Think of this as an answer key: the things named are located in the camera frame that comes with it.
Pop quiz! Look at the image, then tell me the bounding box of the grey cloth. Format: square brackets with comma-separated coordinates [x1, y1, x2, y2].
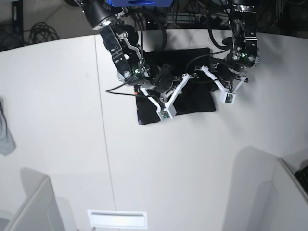
[0, 98, 16, 156]

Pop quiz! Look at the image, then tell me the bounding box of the black keyboard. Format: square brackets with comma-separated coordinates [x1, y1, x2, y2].
[295, 165, 308, 198]

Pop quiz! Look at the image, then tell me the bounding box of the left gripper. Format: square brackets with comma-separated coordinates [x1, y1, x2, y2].
[209, 61, 246, 93]

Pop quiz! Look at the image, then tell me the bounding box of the black T-shirt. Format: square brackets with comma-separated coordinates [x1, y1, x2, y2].
[136, 48, 216, 125]

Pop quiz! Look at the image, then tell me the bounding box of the blue box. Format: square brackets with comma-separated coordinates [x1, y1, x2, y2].
[107, 0, 173, 7]

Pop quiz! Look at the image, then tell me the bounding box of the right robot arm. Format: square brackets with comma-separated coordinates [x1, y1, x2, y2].
[76, 0, 174, 102]

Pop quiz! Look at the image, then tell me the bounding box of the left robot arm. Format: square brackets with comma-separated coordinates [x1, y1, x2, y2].
[206, 0, 260, 93]

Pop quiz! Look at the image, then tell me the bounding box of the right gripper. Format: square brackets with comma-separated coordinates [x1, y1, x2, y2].
[141, 64, 176, 100]

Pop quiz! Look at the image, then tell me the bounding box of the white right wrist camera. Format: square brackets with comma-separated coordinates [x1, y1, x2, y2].
[140, 73, 198, 121]

